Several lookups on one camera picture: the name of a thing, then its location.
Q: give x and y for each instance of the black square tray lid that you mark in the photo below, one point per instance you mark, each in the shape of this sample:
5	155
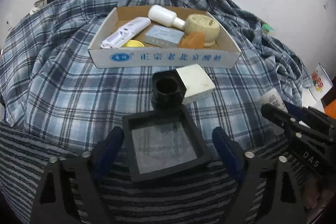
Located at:
161	144

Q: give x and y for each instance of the blue plaid blanket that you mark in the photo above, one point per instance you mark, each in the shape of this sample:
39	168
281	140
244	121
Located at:
51	88

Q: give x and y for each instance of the floral printed box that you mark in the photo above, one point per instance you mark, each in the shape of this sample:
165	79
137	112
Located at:
322	83

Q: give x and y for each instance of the person's right hand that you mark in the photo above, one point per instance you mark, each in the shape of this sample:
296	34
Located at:
316	192

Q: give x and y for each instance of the white tube device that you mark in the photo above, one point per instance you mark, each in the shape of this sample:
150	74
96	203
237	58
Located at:
125	33

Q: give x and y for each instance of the cream round jar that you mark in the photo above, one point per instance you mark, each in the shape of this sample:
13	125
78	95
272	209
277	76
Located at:
204	24

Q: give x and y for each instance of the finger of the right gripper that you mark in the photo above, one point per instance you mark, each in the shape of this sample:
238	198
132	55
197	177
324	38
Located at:
312	117
290	124

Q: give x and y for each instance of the yellow round lid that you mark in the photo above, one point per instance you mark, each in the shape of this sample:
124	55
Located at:
133	44

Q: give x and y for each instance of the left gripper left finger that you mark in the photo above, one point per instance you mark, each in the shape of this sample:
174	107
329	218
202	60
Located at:
54	201

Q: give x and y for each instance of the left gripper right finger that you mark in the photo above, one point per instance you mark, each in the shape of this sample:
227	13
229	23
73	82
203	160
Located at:
267	189

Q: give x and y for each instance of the grey small box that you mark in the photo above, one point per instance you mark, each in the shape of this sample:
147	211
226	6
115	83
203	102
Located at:
163	37

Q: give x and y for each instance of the white power adapter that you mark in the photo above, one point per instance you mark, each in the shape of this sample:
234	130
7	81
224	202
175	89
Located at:
197	82

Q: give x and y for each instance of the white plastic bottle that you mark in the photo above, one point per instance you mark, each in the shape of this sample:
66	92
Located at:
165	17

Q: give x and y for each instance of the orange soap bar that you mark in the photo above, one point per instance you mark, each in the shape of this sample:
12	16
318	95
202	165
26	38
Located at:
194	40

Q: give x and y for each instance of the small white capped bottle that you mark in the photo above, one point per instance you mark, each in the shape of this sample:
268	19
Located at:
273	98

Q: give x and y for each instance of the black square cup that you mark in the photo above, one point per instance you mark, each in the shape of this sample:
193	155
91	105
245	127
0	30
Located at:
167	90

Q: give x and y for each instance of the white cardboard tray box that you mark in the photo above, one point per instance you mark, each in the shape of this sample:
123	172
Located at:
223	54

